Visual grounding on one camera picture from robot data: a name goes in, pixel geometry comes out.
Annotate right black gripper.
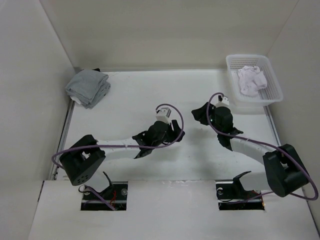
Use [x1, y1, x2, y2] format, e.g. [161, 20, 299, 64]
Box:
[191, 102, 222, 134]

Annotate white tank top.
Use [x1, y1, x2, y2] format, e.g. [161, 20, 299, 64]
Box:
[237, 66, 268, 97]

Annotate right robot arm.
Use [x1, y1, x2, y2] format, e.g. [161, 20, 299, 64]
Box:
[191, 102, 311, 198]

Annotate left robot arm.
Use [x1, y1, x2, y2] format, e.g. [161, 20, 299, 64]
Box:
[59, 119, 185, 200]

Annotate folded grey tank tops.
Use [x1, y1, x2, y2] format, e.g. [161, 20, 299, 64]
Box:
[65, 69, 111, 109]

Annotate white plastic basket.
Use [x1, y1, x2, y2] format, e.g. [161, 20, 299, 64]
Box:
[225, 54, 284, 107]

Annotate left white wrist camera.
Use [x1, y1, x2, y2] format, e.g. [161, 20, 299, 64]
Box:
[155, 107, 172, 125]

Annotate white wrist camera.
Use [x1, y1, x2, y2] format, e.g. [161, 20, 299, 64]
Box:
[216, 95, 230, 108]
[155, 107, 172, 125]

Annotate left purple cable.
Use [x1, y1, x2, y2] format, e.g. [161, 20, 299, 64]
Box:
[51, 103, 185, 211]

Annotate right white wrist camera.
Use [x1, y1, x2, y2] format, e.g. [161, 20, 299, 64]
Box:
[216, 95, 230, 108]

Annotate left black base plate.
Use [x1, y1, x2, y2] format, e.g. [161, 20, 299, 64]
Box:
[78, 181, 129, 211]

